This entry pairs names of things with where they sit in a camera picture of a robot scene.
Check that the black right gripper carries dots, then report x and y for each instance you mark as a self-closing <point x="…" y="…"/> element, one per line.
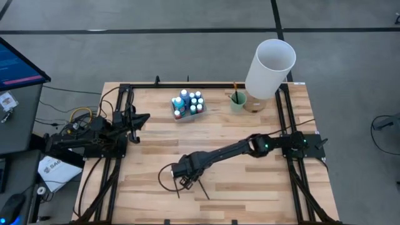
<point x="186" y="167"/>

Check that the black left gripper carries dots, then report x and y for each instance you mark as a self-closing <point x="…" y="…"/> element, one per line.
<point x="122" y="120"/>

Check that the black paintbrush silver ferrule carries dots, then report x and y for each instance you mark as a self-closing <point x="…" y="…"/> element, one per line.
<point x="204" y="191"/>
<point x="177" y="192"/>

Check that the large turquoise paint bottle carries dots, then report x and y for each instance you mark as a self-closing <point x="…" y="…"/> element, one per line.
<point x="179" y="102"/>

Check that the clear plastic bin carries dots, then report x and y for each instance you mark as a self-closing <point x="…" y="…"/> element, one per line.
<point x="190" y="118"/>

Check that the large periwinkle paint bottle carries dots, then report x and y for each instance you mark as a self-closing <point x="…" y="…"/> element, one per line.
<point x="184" y="93"/>

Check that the small teal green paint bottle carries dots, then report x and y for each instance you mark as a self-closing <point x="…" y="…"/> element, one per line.
<point x="192" y="109"/>

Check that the small sky blue paint bottle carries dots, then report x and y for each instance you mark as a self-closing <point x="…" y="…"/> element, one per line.
<point x="191" y="95"/>

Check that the small dark red paint bottle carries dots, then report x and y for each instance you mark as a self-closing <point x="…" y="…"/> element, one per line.
<point x="199" y="108"/>

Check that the small turquoise paint bottle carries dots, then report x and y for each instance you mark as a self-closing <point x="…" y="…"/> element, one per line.
<point x="197" y="94"/>

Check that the black paintbrush narrow orange bristles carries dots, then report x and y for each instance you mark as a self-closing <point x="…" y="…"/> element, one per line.
<point x="232" y="99"/>

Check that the black paintbrush wide orange bristles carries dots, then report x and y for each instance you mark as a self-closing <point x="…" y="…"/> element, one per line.
<point x="236" y="93"/>

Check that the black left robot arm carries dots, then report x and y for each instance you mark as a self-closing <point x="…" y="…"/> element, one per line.
<point x="93" y="139"/>

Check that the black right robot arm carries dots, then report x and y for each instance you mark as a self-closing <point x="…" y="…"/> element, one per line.
<point x="225" y="153"/>

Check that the pale green cup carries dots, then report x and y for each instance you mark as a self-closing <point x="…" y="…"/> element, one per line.
<point x="237" y="107"/>

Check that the white printed paper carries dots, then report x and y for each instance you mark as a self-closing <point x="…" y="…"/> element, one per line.
<point x="57" y="173"/>

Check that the white tape roll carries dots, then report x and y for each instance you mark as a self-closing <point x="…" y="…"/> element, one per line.
<point x="37" y="190"/>

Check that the white badge card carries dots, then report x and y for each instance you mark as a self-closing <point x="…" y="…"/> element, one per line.
<point x="7" y="101"/>

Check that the monitor with blue screen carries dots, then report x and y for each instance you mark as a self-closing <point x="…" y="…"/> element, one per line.
<point x="15" y="68"/>

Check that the white shade wooden base lamp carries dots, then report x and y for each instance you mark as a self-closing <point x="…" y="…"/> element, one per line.
<point x="270" y="72"/>

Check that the black computer mouse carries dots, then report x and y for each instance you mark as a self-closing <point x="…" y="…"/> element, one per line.
<point x="11" y="207"/>

